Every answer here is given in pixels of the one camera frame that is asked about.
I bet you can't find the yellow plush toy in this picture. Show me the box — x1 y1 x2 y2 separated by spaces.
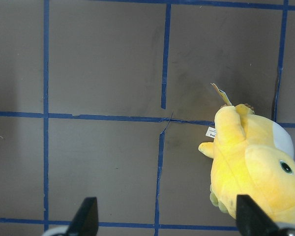
198 90 295 224

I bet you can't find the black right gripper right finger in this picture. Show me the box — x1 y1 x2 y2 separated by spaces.
236 194 295 236

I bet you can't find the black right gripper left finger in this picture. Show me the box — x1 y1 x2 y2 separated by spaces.
43 196 99 236

